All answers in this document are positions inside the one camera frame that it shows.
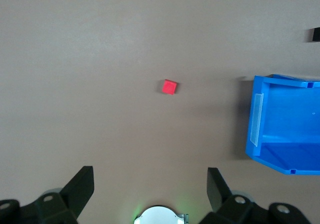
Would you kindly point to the small black cube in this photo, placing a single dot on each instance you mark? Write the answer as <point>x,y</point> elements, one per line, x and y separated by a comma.
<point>315,34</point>

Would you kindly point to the small red cube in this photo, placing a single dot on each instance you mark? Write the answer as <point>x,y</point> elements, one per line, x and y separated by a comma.
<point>169,87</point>

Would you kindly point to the blue plastic storage bin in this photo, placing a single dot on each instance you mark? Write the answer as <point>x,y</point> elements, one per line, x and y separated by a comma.
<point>285,124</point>

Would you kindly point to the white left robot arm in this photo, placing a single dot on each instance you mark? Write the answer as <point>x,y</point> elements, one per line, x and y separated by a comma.
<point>160,216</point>

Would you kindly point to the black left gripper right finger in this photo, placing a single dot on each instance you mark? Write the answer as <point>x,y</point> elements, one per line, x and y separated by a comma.
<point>220,196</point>

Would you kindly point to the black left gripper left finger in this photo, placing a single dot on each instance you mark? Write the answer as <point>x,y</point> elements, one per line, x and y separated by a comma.
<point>75,194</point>

